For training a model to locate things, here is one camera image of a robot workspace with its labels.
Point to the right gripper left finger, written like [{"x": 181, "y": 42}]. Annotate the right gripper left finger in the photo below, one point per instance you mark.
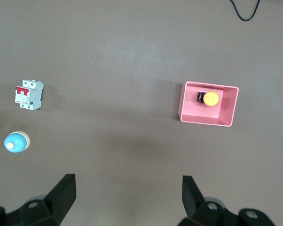
[{"x": 59, "y": 200}]

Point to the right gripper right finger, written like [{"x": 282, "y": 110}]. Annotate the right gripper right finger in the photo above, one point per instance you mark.
[{"x": 193, "y": 202}]

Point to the yellow push button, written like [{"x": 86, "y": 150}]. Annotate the yellow push button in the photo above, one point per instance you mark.
[{"x": 210, "y": 99}]

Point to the blue call bell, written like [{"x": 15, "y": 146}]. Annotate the blue call bell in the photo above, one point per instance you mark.
[{"x": 17, "y": 141}]

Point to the pink plastic box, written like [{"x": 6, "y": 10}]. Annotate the pink plastic box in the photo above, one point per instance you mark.
[{"x": 202, "y": 110}]

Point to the white red circuit breaker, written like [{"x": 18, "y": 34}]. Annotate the white red circuit breaker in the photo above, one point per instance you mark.
[{"x": 28, "y": 95}]

